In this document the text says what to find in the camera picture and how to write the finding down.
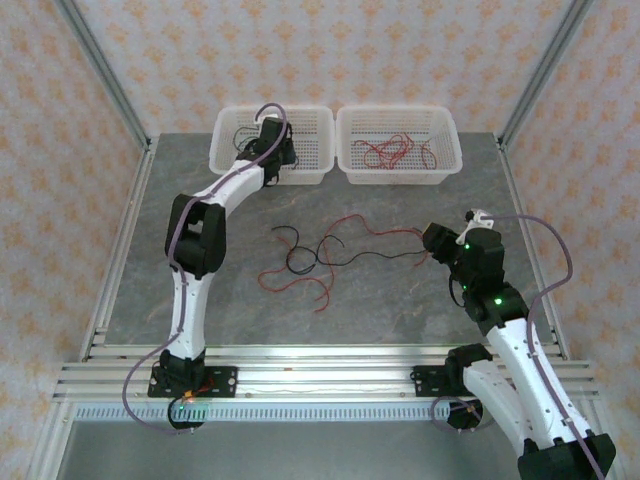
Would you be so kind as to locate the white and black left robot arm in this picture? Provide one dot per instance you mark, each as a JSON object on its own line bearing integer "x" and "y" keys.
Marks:
{"x": 190, "y": 310}

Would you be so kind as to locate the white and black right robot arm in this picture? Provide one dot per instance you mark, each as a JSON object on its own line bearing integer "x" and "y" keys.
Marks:
{"x": 520, "y": 360}

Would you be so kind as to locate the white perforated plastic basket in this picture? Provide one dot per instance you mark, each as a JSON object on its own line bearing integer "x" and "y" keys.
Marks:
{"x": 400, "y": 112}
{"x": 315, "y": 117}

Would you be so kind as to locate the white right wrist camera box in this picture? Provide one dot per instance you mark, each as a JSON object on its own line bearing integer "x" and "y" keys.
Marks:
{"x": 477, "y": 220}

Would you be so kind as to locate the aluminium table side rail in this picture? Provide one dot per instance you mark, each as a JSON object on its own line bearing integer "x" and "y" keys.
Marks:
{"x": 132, "y": 210}
{"x": 515, "y": 200}

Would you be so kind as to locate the aluminium corner post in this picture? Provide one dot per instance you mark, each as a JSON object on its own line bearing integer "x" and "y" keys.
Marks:
{"x": 545, "y": 70}
{"x": 104, "y": 70}

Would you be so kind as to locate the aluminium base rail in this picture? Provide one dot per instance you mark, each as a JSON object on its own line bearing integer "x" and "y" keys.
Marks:
{"x": 325, "y": 380}

